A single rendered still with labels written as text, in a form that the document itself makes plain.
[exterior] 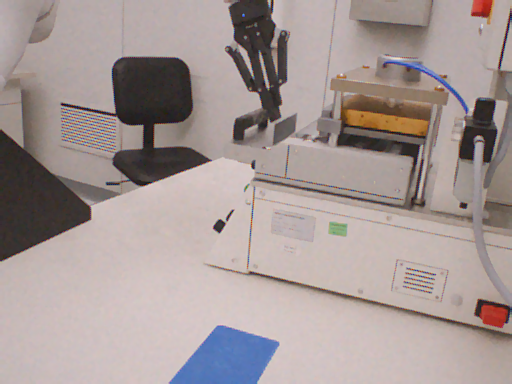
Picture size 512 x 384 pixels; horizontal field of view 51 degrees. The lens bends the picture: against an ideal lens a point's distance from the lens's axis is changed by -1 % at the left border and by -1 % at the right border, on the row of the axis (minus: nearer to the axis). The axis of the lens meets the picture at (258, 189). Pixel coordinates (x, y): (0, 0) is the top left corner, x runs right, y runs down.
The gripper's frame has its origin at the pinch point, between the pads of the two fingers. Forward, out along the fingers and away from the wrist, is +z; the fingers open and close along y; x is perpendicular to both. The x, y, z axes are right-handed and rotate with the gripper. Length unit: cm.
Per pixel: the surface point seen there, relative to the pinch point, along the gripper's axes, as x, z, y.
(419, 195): 12.7, 17.9, -25.2
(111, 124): -162, -3, 158
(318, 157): 15.8, 8.4, -11.3
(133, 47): -160, -40, 128
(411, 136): 9.4, 8.8, -25.3
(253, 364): 40, 31, -3
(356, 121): 9.8, 4.6, -17.2
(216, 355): 40.1, 28.8, 1.7
